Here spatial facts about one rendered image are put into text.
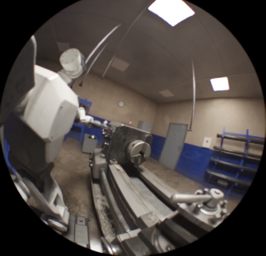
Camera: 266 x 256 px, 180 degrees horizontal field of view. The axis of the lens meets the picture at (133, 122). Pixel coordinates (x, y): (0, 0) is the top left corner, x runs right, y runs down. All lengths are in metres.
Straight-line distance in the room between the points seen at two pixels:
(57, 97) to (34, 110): 0.06
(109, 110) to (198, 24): 4.52
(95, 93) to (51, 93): 4.15
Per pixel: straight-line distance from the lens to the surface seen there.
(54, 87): 0.21
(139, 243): 0.48
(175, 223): 0.35
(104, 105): 4.26
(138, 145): 0.84
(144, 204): 0.68
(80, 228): 1.18
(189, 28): 2.20
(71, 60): 0.30
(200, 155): 3.65
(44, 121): 0.21
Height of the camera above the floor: 1.32
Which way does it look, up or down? 4 degrees up
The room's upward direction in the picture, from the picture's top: 17 degrees clockwise
